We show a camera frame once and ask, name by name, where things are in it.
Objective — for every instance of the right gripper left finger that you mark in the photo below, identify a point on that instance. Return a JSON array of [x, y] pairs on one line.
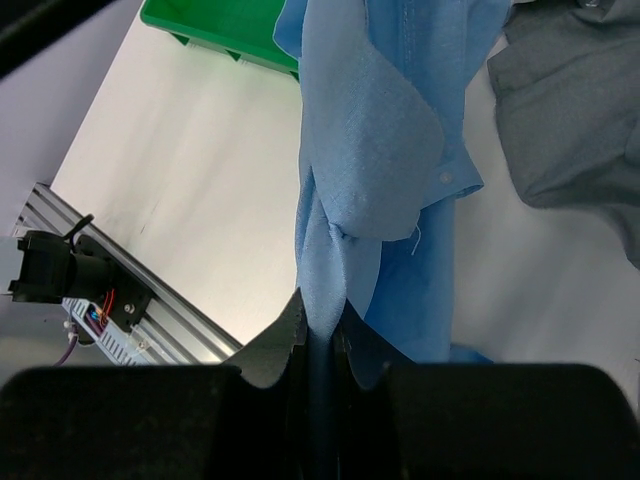
[[240, 419]]

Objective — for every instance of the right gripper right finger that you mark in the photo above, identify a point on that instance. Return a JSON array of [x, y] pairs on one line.
[[399, 419]]

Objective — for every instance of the light blue shirt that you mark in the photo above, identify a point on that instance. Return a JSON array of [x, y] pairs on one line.
[[382, 161]]

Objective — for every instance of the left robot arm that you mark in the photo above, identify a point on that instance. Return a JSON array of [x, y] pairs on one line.
[[45, 268]]

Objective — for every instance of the grey shirt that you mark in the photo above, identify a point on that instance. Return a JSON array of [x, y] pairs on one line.
[[567, 109]]

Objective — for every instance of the green plastic tray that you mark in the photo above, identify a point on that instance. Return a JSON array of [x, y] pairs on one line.
[[242, 29]]

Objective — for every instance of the aluminium mounting rail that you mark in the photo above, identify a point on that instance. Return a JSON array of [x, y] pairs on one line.
[[173, 330]]

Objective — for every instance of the white slotted cable duct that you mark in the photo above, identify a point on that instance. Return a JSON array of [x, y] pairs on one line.
[[117, 346]]

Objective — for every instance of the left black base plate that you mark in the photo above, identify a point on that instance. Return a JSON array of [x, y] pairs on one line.
[[108, 282]]

